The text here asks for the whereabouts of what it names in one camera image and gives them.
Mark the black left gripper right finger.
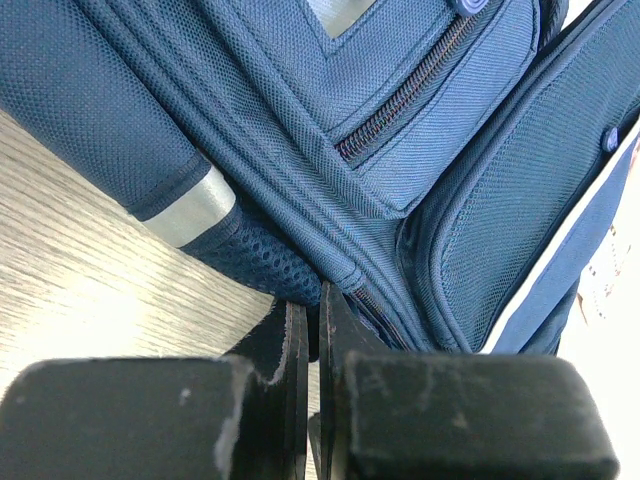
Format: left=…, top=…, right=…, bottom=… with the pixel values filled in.
left=317, top=284, right=620, bottom=479

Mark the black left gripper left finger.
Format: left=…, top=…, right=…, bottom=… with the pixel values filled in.
left=1, top=300, right=309, bottom=479

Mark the navy blue student backpack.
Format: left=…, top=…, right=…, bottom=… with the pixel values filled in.
left=1, top=1, right=639, bottom=354

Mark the patterned white placemat cloth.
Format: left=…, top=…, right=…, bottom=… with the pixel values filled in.
left=574, top=129, right=640, bottom=321

